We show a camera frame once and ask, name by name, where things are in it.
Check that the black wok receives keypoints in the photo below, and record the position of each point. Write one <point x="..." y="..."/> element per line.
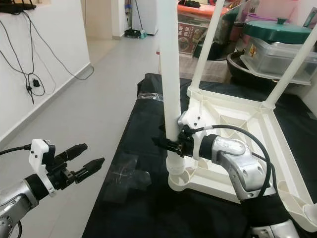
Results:
<point x="235" y="68"/>

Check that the orange bin lid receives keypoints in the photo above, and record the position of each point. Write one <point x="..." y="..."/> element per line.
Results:
<point x="198" y="11"/>

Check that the black router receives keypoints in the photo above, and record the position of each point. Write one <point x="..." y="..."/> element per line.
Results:
<point x="17" y="6"/>

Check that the white plastic table leg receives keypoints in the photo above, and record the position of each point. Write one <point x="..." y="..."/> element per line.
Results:
<point x="294" y="64"/>
<point x="171" y="74"/>
<point x="208" y="44"/>

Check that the dark picture frame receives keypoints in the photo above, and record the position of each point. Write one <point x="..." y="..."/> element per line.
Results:
<point x="312" y="17"/>

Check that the small black object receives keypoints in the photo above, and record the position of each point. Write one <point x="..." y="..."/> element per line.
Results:
<point x="189" y="4"/>

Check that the black bag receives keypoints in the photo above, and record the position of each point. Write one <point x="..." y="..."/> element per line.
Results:
<point x="225" y="37"/>

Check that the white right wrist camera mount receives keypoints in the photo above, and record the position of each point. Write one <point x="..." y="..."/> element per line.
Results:
<point x="193" y="121"/>

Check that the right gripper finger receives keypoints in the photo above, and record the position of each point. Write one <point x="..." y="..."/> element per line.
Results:
<point x="166" y="145"/>

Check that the red printed cardboard box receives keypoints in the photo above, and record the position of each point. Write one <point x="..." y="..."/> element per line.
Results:
<point x="190" y="37"/>

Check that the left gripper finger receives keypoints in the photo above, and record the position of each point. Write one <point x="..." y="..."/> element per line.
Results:
<point x="90" y="169"/>
<point x="74" y="151"/>

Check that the white fridge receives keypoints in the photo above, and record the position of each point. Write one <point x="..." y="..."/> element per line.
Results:
<point x="146" y="15"/>

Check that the black power adapter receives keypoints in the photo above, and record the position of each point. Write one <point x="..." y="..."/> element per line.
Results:
<point x="35" y="82"/>

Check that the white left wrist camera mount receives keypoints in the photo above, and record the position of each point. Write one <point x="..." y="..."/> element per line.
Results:
<point x="40" y="161"/>

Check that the pink box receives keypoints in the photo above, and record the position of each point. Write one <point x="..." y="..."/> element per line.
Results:
<point x="277" y="7"/>

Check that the black table cloth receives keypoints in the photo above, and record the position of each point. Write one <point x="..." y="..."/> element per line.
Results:
<point x="129" y="213"/>

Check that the beige cloth-covered bench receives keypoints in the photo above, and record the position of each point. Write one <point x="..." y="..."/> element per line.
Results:
<point x="215" y="73"/>

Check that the clear tape patch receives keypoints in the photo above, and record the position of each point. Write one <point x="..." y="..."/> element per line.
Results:
<point x="129" y="173"/>

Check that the clear plastic container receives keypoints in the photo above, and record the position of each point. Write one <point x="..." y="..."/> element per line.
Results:
<point x="277" y="58"/>

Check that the white plastic table top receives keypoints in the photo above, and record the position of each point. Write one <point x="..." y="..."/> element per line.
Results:
<point x="223" y="189"/>

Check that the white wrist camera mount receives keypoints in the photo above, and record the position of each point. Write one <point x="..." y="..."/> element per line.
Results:
<point x="40" y="161"/>
<point x="193" y="121"/>

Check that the mop with black head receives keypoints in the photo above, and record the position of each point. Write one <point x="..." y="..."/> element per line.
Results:
<point x="134" y="33"/>

